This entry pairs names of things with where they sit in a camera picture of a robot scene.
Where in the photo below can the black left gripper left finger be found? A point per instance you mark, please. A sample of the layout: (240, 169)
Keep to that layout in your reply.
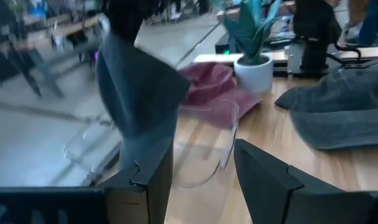
(83, 205)

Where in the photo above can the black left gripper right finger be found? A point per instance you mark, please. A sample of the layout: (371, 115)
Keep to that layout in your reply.
(285, 199)

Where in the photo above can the maroon baseball cap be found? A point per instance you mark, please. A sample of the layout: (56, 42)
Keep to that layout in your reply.
(207, 81)

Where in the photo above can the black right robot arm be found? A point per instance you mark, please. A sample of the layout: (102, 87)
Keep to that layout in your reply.
(313, 31)

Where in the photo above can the clear plastic bin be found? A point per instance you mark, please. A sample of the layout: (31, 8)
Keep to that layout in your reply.
(195, 161)

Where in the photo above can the snake plant in white pot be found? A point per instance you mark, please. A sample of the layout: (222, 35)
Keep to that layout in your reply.
(254, 77)

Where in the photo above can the grey metal bench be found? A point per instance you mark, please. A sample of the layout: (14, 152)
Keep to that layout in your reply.
(45, 68)

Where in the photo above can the black device with green light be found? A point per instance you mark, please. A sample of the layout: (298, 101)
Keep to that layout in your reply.
(221, 43)

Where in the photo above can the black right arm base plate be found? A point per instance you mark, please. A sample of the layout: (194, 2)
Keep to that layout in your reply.
(293, 63)

